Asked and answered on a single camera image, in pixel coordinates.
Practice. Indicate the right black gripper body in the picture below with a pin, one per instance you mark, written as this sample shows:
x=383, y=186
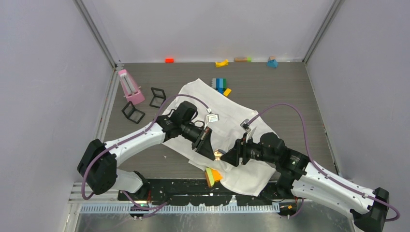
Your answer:
x=251, y=151

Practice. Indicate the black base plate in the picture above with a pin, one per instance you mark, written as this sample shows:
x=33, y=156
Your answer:
x=181, y=192

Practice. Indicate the small gold brooch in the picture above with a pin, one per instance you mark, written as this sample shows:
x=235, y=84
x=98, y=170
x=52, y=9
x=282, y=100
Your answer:
x=218, y=154

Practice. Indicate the orange yellow block pile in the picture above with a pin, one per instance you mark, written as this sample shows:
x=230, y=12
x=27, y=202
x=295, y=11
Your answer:
x=212, y=176

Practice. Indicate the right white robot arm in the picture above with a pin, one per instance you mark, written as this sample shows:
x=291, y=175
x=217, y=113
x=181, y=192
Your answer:
x=302, y=178

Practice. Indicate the blue triangle block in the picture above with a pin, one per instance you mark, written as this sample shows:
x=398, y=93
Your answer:
x=272, y=62

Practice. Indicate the grey blue green block stack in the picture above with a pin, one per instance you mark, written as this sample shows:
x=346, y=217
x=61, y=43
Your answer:
x=219, y=84

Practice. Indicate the yellow arch block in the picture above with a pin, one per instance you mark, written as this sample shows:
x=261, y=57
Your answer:
x=221, y=63

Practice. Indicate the small yellow block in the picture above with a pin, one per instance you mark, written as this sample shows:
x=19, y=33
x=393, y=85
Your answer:
x=227, y=92

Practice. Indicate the black frame display box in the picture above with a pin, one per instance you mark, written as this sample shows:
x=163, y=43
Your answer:
x=159, y=97

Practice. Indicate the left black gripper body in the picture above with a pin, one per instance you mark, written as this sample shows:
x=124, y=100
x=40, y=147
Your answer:
x=191, y=133

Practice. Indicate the white shirt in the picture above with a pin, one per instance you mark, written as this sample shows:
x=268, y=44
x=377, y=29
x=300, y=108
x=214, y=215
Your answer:
x=248, y=179

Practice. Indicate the tan and green block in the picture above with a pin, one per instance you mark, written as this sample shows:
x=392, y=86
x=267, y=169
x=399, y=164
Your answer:
x=242, y=59

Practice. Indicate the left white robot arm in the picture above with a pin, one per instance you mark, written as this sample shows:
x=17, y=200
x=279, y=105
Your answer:
x=99, y=164

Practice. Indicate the pink metronome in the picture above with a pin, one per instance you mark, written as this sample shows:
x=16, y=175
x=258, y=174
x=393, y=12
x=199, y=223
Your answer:
x=131, y=89

